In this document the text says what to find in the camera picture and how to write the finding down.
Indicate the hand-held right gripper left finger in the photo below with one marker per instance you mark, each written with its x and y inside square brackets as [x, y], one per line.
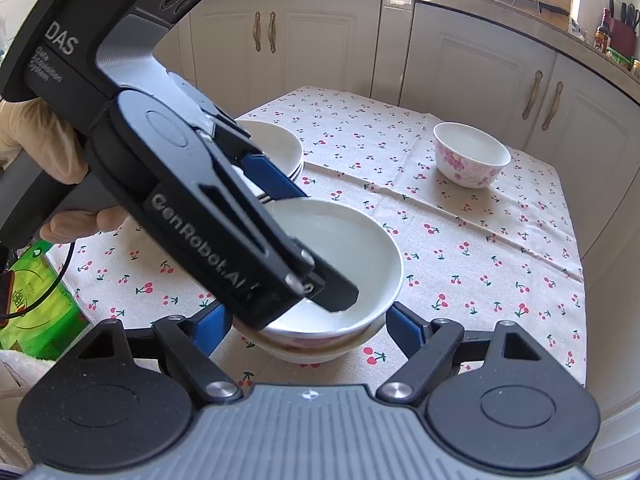
[212, 327]

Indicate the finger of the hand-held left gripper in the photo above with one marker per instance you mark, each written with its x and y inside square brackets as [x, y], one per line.
[275, 177]
[335, 290]

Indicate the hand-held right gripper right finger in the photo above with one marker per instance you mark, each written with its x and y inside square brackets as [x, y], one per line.
[405, 327]

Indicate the white bowl pink floral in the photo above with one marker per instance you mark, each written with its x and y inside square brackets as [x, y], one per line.
[472, 155]
[320, 352]
[360, 270]

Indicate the person's left hand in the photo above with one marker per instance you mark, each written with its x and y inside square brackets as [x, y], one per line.
[40, 145]

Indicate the cherry printed tablecloth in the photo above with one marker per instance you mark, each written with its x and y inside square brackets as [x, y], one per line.
[475, 270]

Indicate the cream cabinet door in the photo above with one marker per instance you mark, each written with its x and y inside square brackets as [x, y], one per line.
[325, 45]
[600, 160]
[225, 50]
[475, 70]

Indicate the green packet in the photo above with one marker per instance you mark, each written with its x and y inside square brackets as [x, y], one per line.
[45, 310]

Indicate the white cloth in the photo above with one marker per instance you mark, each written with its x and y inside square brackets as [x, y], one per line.
[20, 375]

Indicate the sauce bottle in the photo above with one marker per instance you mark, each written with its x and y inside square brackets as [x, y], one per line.
[602, 32]

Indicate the dark red knife block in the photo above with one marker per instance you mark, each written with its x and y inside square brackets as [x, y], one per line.
[625, 30]

